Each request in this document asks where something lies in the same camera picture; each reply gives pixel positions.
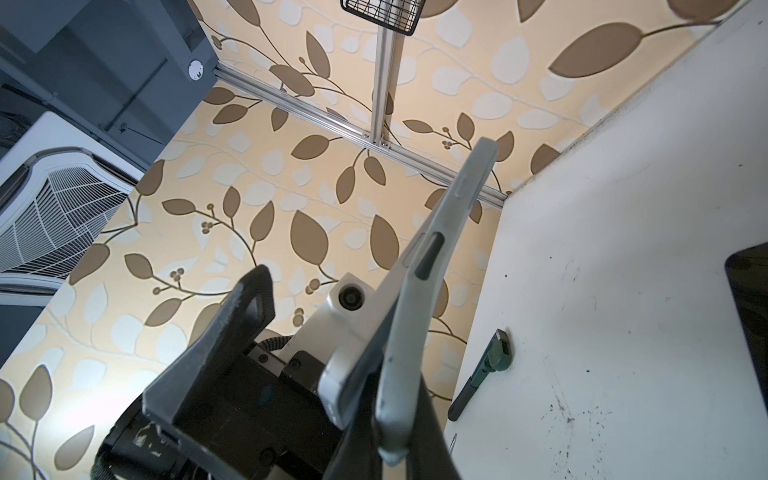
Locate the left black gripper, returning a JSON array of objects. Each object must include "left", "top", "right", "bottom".
[{"left": 90, "top": 265, "right": 342, "bottom": 479}]

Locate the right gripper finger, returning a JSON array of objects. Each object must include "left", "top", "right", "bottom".
[{"left": 323, "top": 371, "right": 460, "bottom": 479}]

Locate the black phone front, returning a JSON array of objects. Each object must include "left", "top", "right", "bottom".
[{"left": 725, "top": 243, "right": 767, "bottom": 404}]

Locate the green black hand tool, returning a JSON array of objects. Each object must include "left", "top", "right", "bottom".
[{"left": 448, "top": 329, "right": 513, "bottom": 422}]

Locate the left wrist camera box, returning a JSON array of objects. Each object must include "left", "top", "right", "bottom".
[{"left": 277, "top": 268, "right": 406, "bottom": 430}]

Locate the black wire basket back wall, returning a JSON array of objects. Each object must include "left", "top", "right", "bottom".
[{"left": 340, "top": 0, "right": 426, "bottom": 36}]

